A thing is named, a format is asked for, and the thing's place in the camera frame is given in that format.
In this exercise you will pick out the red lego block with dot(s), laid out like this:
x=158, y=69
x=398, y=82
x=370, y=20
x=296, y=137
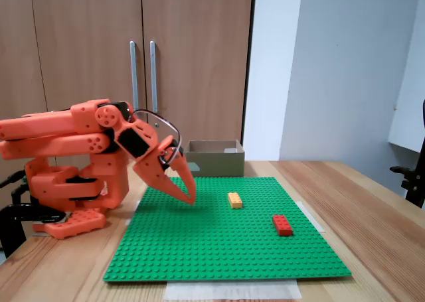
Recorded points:
x=282, y=225

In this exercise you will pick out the cardboard box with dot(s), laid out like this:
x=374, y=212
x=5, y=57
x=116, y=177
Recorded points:
x=216, y=164

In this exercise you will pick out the yellow lego block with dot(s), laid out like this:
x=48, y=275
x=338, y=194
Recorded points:
x=235, y=200

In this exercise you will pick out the green lego baseplate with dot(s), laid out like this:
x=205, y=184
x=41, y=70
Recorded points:
x=199, y=242

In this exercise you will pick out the white masking tape strip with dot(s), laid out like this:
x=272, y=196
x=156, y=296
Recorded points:
x=129, y=221
x=315, y=220
x=232, y=290

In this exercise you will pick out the black table clamp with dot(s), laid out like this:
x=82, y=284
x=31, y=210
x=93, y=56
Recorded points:
x=10, y=222

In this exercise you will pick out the brown wooden cabinet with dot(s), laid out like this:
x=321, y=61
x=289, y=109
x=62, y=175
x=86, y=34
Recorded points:
x=66, y=16

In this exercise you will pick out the black stand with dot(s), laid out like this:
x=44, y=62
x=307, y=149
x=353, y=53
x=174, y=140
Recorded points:
x=415, y=182

